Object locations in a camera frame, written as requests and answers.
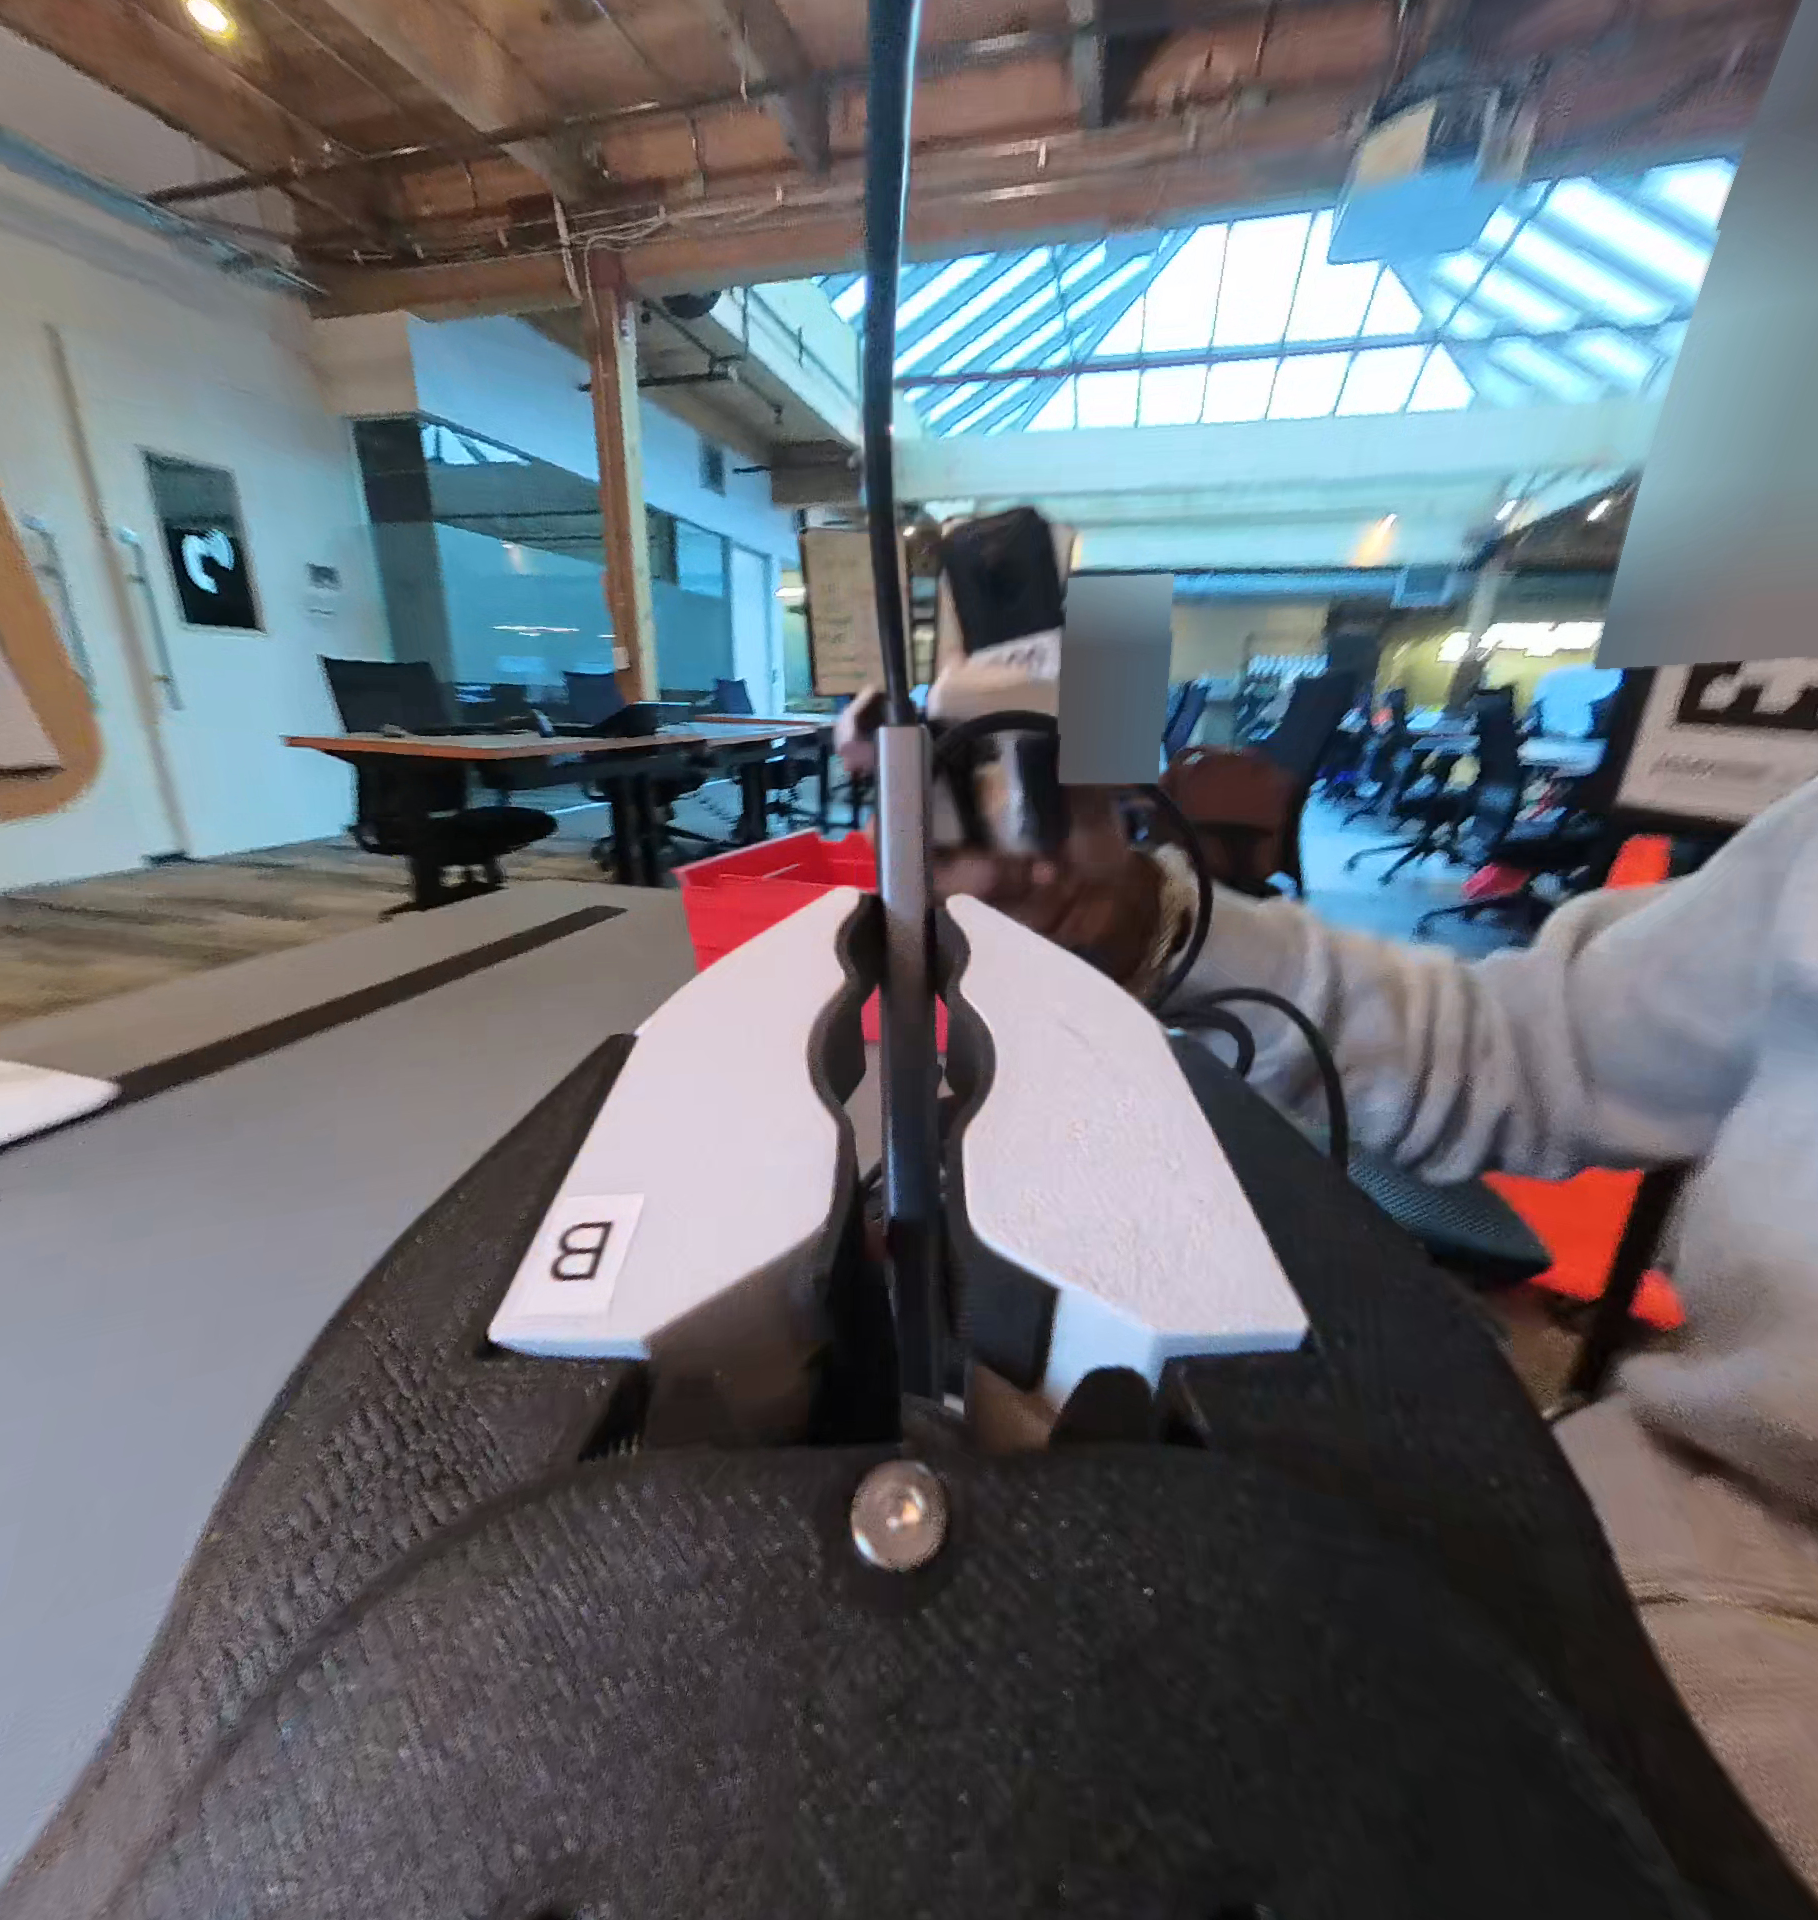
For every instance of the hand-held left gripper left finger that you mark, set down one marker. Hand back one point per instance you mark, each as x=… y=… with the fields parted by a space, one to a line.
x=699 y=1140

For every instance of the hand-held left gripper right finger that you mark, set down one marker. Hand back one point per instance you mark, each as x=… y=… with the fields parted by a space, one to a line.
x=1119 y=1170

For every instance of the red plastic bin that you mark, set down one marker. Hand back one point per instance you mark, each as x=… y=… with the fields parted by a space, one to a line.
x=759 y=909

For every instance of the silver usb hub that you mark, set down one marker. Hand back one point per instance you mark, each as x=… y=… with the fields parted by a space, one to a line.
x=902 y=825

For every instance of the person's right hand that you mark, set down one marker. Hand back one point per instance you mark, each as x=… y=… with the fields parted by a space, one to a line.
x=1105 y=901

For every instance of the whiteboard with handwriting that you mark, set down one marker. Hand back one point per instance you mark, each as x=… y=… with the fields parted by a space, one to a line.
x=843 y=609

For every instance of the brown chair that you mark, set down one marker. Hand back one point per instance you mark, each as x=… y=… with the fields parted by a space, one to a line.
x=1225 y=810

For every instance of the skylight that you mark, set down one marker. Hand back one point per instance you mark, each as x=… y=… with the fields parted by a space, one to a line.
x=1225 y=331

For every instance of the wooden office desk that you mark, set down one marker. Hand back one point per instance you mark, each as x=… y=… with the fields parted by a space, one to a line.
x=548 y=742

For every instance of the black office chair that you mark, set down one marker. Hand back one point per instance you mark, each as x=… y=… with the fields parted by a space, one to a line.
x=399 y=751

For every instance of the group of black office chairs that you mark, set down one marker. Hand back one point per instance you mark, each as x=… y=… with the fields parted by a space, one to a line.
x=1449 y=794

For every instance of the ceiling mounted unit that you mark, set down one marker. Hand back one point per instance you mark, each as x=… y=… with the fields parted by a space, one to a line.
x=1434 y=164

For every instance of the white document stand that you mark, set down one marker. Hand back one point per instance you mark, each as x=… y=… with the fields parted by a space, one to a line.
x=8 y=1102

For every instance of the black framed tag sign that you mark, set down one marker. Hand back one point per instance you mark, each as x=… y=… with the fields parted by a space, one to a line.
x=1735 y=735

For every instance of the phone icon sign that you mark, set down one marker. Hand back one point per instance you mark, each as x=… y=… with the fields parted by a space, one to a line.
x=206 y=549

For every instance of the instruction poster board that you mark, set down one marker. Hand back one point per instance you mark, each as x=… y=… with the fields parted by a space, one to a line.
x=8 y=674

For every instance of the person's leg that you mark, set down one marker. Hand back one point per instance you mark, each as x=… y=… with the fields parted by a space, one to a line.
x=1749 y=1725

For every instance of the wooden support post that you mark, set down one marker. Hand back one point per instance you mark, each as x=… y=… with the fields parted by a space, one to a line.
x=617 y=481

